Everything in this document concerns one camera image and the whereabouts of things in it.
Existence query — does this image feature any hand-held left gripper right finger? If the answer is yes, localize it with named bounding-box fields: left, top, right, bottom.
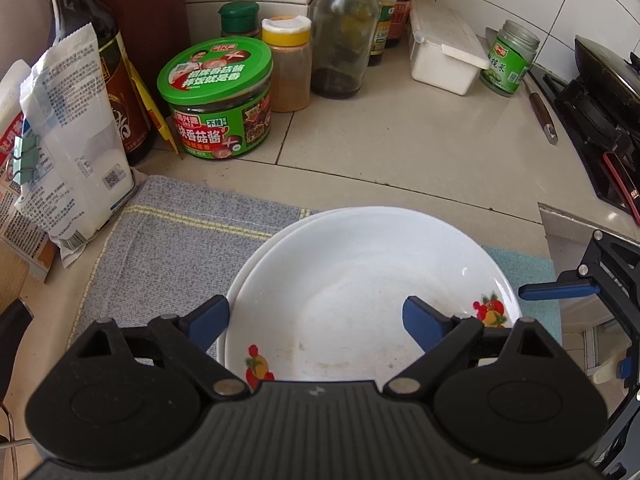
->
left=382, top=295, right=577, bottom=397

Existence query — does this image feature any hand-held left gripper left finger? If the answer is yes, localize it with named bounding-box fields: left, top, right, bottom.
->
left=67, top=294, right=252, bottom=402

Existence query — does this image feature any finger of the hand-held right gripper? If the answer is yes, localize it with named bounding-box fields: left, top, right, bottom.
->
left=518, top=230, right=640, bottom=342
left=597, top=340, right=640, bottom=480

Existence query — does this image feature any white fruit print plate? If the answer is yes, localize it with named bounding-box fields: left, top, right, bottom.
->
left=216, top=207, right=351, bottom=367
left=223, top=208, right=524, bottom=397

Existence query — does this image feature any grey blue checked cloth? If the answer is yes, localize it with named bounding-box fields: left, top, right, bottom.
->
left=65, top=174, right=557, bottom=387

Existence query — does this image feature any black gas stove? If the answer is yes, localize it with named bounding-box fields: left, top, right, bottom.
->
left=529, top=50, right=640, bottom=227

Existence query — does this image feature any yellow seasoning packet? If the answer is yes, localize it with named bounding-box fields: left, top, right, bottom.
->
left=122, top=54, right=182, bottom=157

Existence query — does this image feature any white clear powder bag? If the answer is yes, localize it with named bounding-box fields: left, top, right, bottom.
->
left=12, top=24, right=139, bottom=269

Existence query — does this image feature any red white food bag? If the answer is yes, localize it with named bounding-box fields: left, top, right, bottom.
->
left=0, top=59, right=57, bottom=284

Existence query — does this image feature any green lid sauce jar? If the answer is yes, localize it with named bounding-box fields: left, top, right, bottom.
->
left=156, top=38, right=275, bottom=161

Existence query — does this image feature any dark soy sauce bottle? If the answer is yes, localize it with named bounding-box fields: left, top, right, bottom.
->
left=42, top=0, right=154, bottom=167

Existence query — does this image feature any black wok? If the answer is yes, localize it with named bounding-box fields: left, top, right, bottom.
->
left=573, top=35, right=640, bottom=112

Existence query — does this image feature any small green label jar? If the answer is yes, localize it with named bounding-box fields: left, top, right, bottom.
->
left=479, top=19, right=542, bottom=97

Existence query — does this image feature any green binder clip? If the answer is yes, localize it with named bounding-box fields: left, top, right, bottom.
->
left=9, top=135, right=39, bottom=184

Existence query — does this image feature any yellow cap spice jar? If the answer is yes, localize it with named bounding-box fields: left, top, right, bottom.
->
left=260, top=15, right=312, bottom=114

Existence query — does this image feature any white plastic seasoning box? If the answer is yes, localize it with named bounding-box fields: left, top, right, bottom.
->
left=407, top=0, right=492, bottom=96

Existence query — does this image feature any clear glass bottle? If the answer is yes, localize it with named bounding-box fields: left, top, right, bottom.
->
left=308, top=0, right=380, bottom=100

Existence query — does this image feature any green cap jar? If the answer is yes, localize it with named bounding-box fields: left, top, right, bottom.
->
left=218, top=1, right=262, bottom=41

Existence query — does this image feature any red label sauce bottle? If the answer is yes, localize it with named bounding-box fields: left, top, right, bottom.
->
left=385, top=0, right=414, bottom=49

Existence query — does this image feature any dark red knife block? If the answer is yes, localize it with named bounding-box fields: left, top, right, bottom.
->
left=80, top=0, right=192, bottom=77

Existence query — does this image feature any wooden handled utensil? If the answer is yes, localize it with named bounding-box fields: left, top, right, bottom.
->
left=524, top=79, right=560, bottom=146

